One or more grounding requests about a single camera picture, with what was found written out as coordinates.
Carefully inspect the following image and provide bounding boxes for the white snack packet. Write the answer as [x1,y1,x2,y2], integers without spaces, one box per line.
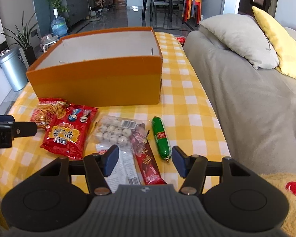
[105,145,141,193]

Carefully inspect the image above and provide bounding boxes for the Mimi stick snack bag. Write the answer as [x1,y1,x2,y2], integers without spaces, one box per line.
[30,98,67,131]

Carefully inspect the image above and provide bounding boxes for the clear bag of white balls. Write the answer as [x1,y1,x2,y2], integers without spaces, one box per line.
[89,115,151,156]

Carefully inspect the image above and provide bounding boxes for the red cartoon snack bag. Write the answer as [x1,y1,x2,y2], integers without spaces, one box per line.
[40,103,98,161]

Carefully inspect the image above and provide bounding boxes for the dark red chocolate wafer bar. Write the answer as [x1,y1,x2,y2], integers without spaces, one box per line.
[129,123,166,185]

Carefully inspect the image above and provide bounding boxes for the green sausage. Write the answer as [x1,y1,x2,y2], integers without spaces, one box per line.
[152,116,171,162]

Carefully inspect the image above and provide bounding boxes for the silver trash can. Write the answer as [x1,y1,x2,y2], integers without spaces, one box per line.
[0,48,28,91]

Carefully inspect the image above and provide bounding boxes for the grey sofa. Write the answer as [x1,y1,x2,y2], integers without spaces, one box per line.
[183,28,296,174]

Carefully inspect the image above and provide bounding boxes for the green potted plant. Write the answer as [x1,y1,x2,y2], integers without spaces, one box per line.
[0,12,38,66]

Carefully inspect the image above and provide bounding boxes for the small white stool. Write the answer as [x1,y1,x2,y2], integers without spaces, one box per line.
[40,34,59,53]

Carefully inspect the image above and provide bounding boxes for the yellow plush toy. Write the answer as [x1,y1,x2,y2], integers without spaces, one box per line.
[260,173,296,236]

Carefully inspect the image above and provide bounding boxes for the orange cardboard box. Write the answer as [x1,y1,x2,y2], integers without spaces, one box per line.
[26,27,162,106]

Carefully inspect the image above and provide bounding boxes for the blue water jug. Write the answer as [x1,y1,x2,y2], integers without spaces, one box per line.
[51,8,68,38]

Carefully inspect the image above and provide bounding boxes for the beige cushion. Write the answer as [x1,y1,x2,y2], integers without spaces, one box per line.
[200,13,279,69]

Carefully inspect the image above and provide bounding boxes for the grey drawer cabinet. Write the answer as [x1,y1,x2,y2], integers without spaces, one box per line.
[62,0,89,28]

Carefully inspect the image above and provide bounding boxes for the yellow cushion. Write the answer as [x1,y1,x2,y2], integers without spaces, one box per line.
[252,6,296,79]

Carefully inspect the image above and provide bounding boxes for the red orange stacked stools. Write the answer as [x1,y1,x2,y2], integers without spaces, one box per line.
[182,0,202,26]

